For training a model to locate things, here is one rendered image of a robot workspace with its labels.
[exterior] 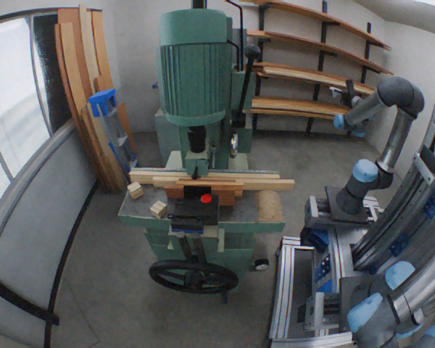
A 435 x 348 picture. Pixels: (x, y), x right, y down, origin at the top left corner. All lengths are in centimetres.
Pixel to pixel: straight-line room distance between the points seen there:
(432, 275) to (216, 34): 63
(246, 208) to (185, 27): 58
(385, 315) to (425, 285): 8
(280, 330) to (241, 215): 83
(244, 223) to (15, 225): 150
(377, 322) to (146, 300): 141
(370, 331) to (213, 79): 62
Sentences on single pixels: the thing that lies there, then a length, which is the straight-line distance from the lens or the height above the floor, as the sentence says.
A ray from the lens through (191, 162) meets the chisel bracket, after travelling 62.
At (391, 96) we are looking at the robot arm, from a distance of 79.
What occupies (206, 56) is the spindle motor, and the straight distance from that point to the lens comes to 47.
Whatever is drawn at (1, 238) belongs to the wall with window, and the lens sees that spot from 154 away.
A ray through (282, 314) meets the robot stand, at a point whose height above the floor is 23.
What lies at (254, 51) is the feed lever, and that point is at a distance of 41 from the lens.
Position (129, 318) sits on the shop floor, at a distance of 155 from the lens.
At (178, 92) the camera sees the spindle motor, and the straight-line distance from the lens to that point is 49.
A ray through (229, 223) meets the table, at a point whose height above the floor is 90.
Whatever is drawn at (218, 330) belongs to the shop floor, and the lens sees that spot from 142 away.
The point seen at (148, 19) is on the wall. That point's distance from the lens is 297.
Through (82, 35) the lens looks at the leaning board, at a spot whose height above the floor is 174.
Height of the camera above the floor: 142
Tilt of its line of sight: 40 degrees down
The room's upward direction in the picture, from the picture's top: straight up
